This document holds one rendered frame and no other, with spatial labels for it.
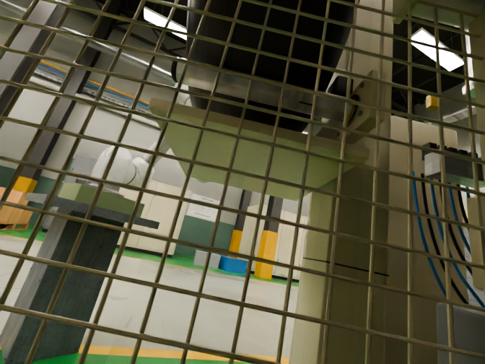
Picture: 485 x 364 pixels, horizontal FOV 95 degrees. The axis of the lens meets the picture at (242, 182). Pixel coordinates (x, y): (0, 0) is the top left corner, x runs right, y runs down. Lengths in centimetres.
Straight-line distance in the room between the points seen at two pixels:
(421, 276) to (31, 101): 1001
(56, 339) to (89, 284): 23
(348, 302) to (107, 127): 900
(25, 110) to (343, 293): 981
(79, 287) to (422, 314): 139
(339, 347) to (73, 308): 116
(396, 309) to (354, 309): 46
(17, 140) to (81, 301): 845
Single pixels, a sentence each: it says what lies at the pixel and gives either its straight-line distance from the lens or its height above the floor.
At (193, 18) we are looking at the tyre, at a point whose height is 98.
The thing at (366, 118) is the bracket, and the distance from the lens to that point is 43.
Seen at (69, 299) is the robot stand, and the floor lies 23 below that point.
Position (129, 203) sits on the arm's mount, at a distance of 135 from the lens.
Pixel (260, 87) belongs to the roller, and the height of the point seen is 89.
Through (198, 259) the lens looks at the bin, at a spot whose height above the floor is 13.
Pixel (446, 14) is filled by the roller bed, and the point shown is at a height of 90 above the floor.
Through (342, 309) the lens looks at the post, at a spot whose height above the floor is 54.
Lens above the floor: 61
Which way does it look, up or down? 16 degrees up
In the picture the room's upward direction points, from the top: 13 degrees clockwise
